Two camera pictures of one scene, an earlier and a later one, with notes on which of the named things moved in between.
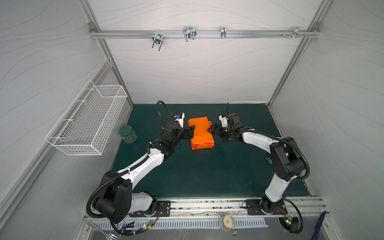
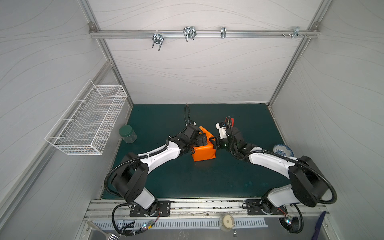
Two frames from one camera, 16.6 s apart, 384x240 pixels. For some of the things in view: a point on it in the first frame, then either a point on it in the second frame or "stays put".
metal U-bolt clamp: x=189 y=32 stays put
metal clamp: x=223 y=32 stays put
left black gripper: x=185 y=135 -> x=200 y=143
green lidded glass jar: x=127 y=133 stays put
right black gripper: x=218 y=130 -> x=217 y=141
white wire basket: x=84 y=125 stays put
